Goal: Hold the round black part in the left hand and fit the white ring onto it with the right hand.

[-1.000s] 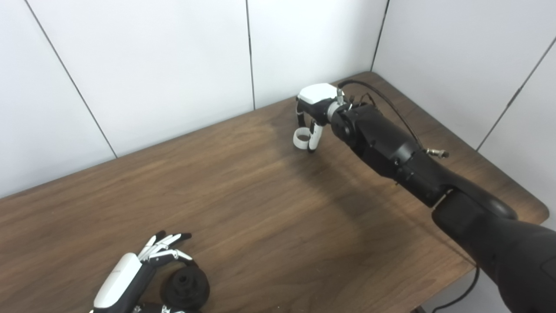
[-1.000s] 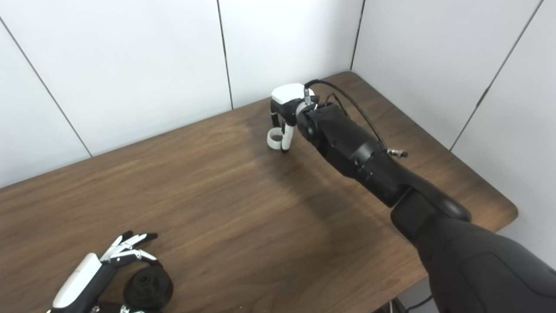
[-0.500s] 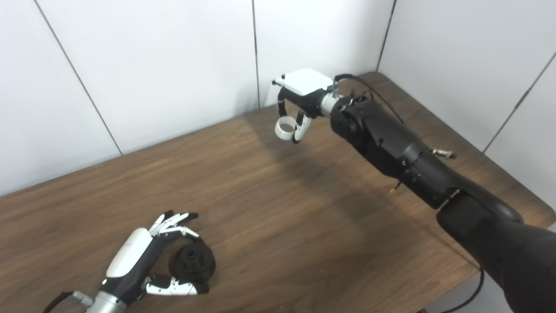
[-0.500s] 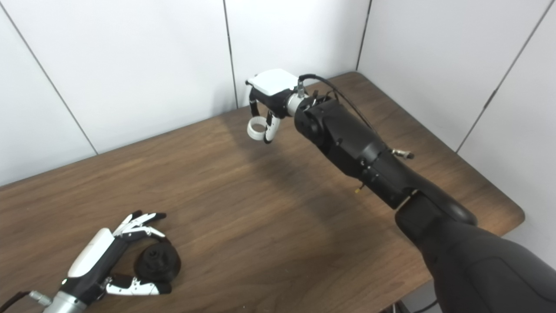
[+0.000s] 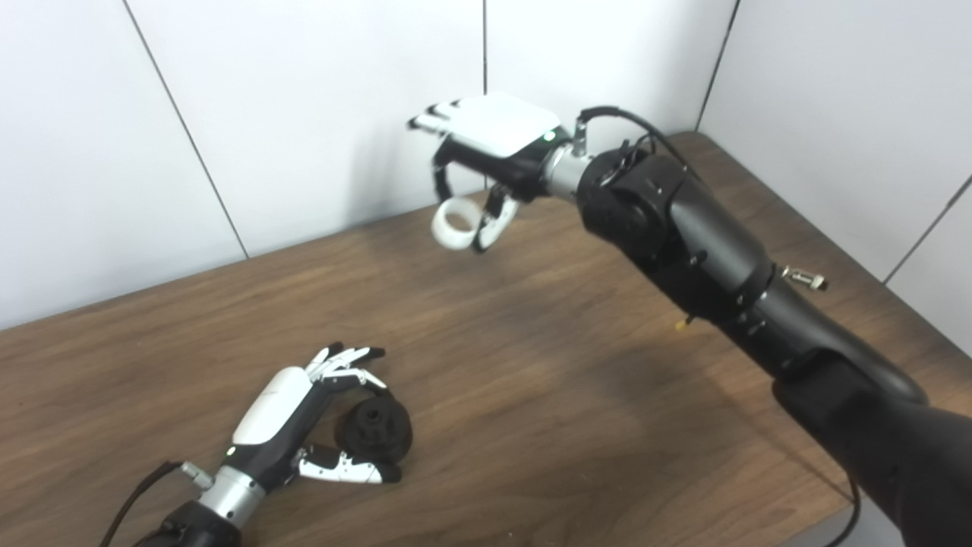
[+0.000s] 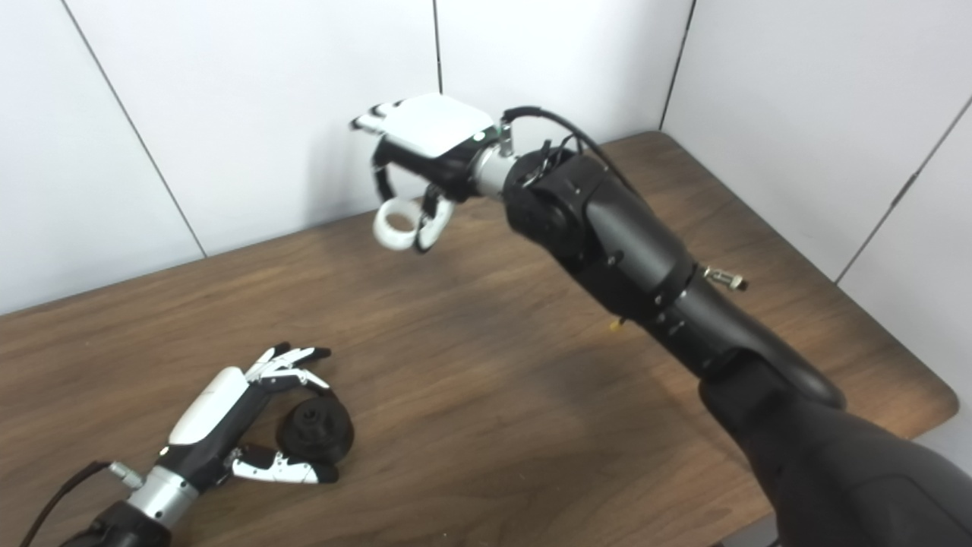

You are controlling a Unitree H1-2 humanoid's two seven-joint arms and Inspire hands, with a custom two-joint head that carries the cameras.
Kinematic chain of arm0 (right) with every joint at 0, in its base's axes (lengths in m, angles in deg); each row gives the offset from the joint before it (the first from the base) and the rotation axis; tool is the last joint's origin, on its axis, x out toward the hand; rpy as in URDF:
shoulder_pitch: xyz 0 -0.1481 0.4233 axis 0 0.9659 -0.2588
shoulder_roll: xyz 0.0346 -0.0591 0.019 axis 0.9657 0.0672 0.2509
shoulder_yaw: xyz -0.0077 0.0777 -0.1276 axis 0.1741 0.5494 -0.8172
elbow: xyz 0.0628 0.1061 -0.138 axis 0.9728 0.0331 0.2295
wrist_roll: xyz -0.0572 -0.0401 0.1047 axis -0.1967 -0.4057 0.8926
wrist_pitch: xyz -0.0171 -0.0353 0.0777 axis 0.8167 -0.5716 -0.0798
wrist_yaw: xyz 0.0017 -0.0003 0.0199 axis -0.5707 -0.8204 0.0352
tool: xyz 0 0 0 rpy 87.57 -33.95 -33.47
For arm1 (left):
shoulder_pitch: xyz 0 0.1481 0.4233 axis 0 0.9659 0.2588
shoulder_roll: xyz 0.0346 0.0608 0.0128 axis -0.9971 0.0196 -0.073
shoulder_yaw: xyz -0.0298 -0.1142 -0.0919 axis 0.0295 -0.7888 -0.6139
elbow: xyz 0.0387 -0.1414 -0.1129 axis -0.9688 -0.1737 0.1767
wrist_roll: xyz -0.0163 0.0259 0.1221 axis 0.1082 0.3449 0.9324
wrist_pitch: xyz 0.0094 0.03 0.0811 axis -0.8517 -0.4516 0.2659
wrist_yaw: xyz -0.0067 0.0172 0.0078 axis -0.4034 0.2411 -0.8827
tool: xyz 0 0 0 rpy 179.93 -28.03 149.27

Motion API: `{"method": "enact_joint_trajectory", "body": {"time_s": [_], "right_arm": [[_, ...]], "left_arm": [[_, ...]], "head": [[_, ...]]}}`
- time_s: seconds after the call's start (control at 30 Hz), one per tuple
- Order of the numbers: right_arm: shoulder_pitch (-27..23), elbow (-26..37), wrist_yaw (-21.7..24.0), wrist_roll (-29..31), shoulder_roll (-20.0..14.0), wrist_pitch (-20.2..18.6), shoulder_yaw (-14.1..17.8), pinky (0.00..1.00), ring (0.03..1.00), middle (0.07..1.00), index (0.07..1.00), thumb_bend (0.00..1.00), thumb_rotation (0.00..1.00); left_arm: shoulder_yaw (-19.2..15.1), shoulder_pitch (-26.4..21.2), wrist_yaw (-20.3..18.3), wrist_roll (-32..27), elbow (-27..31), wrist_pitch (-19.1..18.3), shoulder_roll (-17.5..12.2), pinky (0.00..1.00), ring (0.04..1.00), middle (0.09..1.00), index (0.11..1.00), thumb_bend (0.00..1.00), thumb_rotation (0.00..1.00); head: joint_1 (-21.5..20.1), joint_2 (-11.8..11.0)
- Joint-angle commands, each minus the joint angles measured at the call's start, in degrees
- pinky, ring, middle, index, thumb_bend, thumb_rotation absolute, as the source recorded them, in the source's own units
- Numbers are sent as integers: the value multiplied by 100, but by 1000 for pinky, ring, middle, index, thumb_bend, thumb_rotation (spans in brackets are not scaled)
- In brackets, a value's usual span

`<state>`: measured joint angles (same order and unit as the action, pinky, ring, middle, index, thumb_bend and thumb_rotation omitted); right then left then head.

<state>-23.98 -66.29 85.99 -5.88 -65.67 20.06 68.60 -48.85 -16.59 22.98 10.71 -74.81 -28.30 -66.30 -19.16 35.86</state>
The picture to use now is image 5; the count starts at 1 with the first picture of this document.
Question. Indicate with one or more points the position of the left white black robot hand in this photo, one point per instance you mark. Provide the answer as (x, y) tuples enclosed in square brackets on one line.
[(269, 410)]

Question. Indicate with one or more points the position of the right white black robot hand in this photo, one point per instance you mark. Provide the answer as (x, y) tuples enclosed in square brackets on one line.
[(497, 125)]

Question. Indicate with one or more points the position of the round black part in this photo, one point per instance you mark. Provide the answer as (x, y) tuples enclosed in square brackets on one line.
[(376, 429)]

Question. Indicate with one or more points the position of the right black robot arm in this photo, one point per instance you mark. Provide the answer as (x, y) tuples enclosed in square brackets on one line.
[(706, 243)]

